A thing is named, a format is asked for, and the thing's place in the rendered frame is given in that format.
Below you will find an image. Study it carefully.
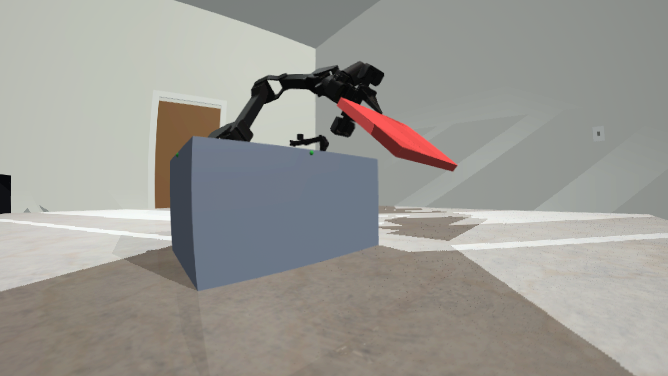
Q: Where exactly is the red lid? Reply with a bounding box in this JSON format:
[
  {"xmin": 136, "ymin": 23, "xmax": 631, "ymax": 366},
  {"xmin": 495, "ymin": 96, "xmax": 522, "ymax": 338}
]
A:
[{"xmin": 337, "ymin": 98, "xmax": 457, "ymax": 171}]

